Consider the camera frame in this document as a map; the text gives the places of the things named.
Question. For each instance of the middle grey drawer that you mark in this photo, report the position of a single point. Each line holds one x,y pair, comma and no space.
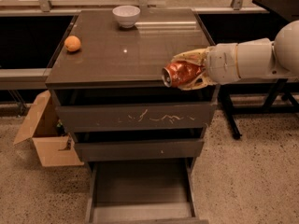
139,150

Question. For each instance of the top grey drawer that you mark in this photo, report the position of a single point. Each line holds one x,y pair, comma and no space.
99,118

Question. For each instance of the red coke can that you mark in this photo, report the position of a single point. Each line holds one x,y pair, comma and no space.
180,73

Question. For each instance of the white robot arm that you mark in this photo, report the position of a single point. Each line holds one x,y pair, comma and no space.
268,59

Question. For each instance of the open bottom grey drawer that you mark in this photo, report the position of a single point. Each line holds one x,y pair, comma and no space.
142,192

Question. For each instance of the orange fruit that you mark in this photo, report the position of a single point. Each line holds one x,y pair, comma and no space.
72,43

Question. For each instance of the brown cardboard box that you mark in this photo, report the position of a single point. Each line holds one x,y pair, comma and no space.
40,126

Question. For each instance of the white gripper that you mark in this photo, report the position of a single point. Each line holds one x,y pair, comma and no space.
221,63

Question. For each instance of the grey drawer cabinet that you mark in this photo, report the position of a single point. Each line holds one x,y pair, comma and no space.
121,67

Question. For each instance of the white ceramic bowl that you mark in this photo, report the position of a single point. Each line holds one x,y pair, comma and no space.
126,16

